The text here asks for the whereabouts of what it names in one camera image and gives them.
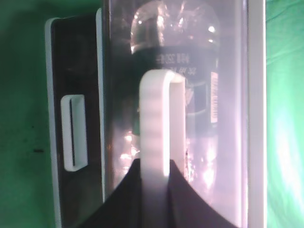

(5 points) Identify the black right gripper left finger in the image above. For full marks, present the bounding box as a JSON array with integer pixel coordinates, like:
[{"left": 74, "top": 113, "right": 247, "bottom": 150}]
[{"left": 85, "top": 159, "right": 144, "bottom": 228}]

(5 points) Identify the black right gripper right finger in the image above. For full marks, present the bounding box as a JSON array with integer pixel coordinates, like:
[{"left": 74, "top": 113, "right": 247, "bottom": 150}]
[{"left": 167, "top": 160, "right": 235, "bottom": 228}]

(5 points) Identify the translucent brown drawer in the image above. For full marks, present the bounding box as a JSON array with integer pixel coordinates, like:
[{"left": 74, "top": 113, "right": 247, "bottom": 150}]
[
  {"left": 103, "top": 0, "right": 247, "bottom": 228},
  {"left": 46, "top": 14, "right": 103, "bottom": 228}
]

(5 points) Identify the clear plastic water bottle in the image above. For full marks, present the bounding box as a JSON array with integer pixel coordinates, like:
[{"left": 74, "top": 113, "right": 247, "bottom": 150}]
[{"left": 126, "top": 0, "right": 219, "bottom": 183}]

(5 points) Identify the green table cloth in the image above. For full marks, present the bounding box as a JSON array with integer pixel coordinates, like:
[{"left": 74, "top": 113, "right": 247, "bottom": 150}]
[{"left": 0, "top": 0, "right": 100, "bottom": 228}]

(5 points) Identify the green cloth backdrop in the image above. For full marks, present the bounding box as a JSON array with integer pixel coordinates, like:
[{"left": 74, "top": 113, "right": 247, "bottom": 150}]
[{"left": 266, "top": 0, "right": 304, "bottom": 228}]

